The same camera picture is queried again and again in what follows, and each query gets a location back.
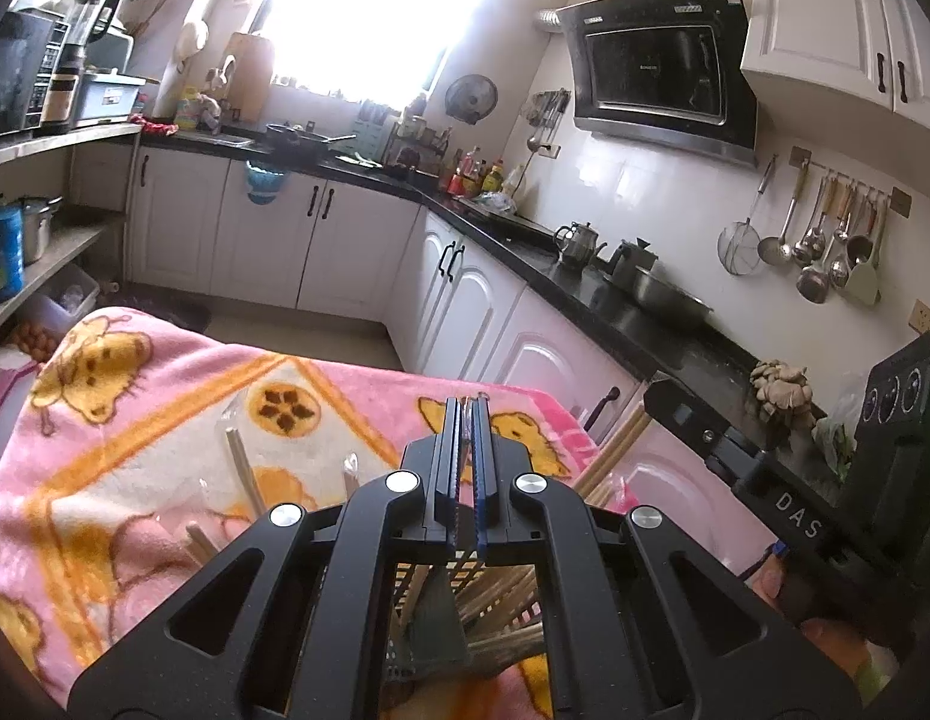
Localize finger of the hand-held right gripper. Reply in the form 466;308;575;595
643;377;770;493

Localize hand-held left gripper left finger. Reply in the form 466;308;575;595
67;396;467;720

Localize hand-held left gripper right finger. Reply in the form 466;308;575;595
469;396;863;720

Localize plastic bamboo chopstick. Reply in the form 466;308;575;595
340;453;366;505

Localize pile of bamboo chopsticks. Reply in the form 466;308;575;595
394;561;550;662

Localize grey perforated utensil holder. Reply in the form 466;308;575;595
381;549;550;702

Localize row of hanging kitchen utensils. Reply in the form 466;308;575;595
790;148;913;309

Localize person's right hand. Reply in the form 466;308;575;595
756;546;899;700

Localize plastic bag of greens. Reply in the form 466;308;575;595
809;389;872;482

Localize oyster mushroom cluster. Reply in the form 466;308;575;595
748;359;819;422

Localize metal basin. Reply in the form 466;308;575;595
631;265;716;332

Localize steel ladle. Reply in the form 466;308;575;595
757;164;804;268

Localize steel teapot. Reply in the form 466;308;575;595
553;220;608;269

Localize white lower kitchen cabinets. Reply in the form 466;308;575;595
124;142;662;452

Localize group of condiment bottles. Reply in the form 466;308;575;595
445;145;527;200

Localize pink printed blanket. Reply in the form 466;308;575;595
0;306;640;715

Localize blue hanging bag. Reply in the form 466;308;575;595
243;159;290;206

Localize small hanging utensil rack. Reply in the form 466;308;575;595
528;88;572;152

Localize pale green spice rack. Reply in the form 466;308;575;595
357;99;399;159

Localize black range hood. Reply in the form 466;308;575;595
554;0;761;167

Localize black frying pan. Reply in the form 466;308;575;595
265;121;359;156

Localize clear plastic storage box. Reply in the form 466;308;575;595
13;262;103;362

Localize white upper kitchen cabinet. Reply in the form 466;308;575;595
740;0;930;137

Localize brown eggs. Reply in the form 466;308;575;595
10;319;62;362

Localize beige cutting board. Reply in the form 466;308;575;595
223;31;275;122

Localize kitchen window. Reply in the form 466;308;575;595
246;0;505;104

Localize steel pot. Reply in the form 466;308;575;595
15;194;62;266

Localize blue canister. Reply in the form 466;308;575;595
0;203;26;306

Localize grey blue appliance box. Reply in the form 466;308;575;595
70;67;148;129

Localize metal shelf rack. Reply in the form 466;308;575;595
0;120;145;347

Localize blender with black lid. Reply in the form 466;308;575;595
40;0;122;134

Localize black microwave oven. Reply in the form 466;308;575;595
0;8;58;141

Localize wire mesh strainer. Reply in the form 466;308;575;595
717;157;778;275

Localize small wall fan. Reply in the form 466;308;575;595
443;73;500;126

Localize white round wall object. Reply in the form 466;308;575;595
175;18;210;73

